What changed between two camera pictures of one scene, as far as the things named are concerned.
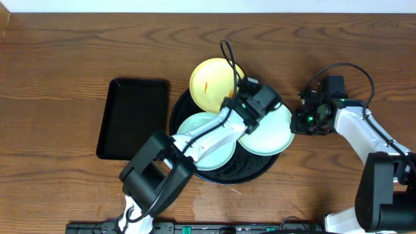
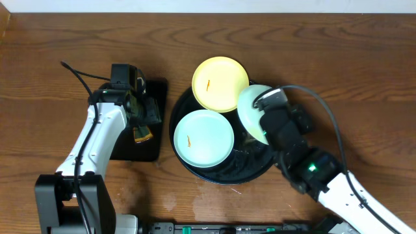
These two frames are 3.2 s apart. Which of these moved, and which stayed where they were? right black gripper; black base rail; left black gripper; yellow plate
Moved: right black gripper; left black gripper
Stayed: yellow plate; black base rail
